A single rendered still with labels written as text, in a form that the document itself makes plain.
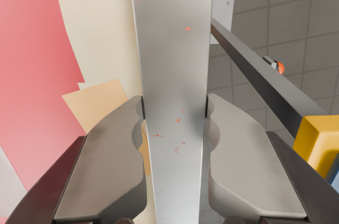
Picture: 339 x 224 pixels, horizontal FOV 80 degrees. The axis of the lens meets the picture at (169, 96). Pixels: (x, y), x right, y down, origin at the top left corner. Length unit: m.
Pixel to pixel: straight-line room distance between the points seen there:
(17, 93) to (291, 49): 1.25
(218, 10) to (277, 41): 0.37
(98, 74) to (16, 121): 0.09
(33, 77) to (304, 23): 1.24
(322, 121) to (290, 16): 1.05
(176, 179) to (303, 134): 0.14
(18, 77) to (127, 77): 0.08
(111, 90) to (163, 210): 0.11
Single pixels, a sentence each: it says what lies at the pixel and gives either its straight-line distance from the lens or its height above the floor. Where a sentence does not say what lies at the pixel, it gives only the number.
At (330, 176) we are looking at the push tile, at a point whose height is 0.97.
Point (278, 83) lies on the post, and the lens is 0.41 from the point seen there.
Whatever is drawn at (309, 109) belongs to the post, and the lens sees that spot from 0.35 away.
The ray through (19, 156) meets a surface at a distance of 0.24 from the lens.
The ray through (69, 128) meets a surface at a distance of 0.20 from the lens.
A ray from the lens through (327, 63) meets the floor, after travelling 1.46.
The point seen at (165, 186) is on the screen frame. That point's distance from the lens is 0.17.
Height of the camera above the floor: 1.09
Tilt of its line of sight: 61 degrees down
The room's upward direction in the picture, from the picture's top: 179 degrees counter-clockwise
